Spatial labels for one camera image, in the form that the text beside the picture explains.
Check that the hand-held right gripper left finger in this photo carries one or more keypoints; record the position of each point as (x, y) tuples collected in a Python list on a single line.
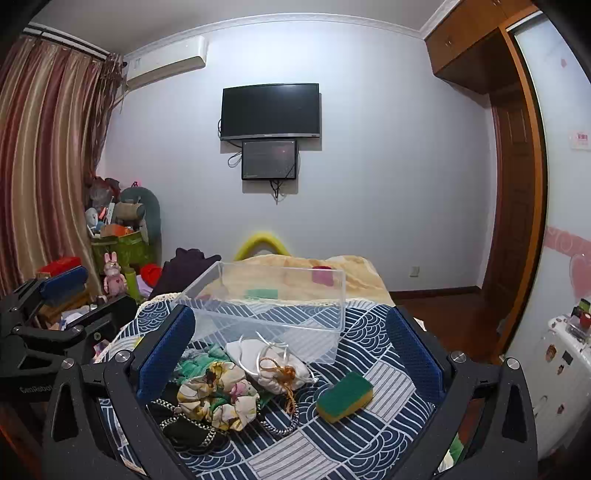
[(167, 350)]

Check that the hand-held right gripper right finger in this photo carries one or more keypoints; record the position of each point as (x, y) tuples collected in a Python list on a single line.
[(414, 355)]

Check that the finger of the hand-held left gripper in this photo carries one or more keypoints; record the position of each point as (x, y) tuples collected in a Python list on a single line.
[(111, 318), (64, 280)]

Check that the pink soft pad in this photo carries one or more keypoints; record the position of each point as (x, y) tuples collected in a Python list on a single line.
[(322, 278)]

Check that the red box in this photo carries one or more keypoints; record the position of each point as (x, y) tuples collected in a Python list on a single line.
[(57, 266)]

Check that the green patterned cloth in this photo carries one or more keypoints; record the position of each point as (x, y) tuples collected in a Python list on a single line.
[(203, 360)]

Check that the pink bunny plush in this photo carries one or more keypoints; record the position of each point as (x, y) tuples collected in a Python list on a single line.
[(114, 277)]

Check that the red cloth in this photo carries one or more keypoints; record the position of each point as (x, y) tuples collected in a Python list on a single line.
[(150, 275)]

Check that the green gift bag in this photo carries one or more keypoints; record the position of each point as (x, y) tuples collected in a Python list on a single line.
[(124, 251)]

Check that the floral fabric scrunchie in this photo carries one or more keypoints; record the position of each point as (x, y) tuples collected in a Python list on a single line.
[(217, 397)]

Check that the black braided hair band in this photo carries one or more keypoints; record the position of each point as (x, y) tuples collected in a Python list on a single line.
[(184, 429)]

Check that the green and yellow sponge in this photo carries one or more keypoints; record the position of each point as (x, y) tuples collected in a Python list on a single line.
[(344, 397)]

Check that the dark purple cloth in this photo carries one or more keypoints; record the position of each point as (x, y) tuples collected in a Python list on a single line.
[(184, 270)]

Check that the blue wave pattern blanket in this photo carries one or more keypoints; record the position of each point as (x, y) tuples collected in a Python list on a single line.
[(360, 447)]

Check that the flat green sponge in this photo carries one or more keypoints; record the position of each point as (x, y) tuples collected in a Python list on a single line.
[(262, 294)]

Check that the clear plastic storage box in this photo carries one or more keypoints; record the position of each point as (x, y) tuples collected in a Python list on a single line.
[(277, 314)]

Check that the striped brown curtain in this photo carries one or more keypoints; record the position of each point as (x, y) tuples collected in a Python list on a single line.
[(46, 161)]

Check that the white cabinet with stickers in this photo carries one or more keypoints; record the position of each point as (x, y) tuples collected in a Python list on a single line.
[(549, 383)]

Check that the yellow curved foam piece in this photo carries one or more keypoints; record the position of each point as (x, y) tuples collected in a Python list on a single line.
[(263, 237)]

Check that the red jar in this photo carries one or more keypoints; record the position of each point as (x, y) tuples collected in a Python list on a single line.
[(585, 320)]

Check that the brown wooden door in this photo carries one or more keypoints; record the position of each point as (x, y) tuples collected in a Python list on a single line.
[(512, 207)]

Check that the white air conditioner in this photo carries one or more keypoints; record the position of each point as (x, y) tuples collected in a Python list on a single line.
[(166, 60)]

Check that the wooden overhead cabinet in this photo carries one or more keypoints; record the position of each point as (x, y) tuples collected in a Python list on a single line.
[(466, 41)]

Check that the small black wall monitor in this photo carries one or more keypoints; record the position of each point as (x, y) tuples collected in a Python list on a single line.
[(269, 159)]

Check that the curtain rail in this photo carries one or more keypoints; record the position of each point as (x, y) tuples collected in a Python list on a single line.
[(64, 40)]

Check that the black wall television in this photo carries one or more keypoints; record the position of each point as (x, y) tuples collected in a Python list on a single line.
[(270, 110)]

